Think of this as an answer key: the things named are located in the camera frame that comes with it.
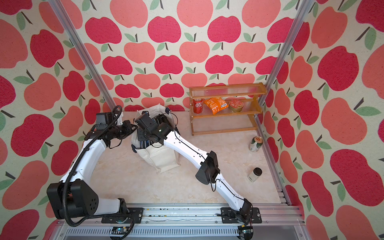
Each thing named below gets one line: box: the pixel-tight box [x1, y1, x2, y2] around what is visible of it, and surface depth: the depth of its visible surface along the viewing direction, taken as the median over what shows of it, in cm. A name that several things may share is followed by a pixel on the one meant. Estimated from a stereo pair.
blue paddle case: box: [140, 139, 153, 149], surface depth 78 cm
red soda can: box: [192, 98, 204, 114], surface depth 95 cm
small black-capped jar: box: [247, 167, 263, 183], surface depth 81 cm
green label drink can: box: [248, 136, 264, 153], surface depth 93 cm
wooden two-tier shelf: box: [189, 82, 268, 136], surface depth 110 cm
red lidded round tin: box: [229, 99, 244, 113], surface depth 103 cm
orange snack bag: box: [203, 97, 229, 115], surface depth 102 cm
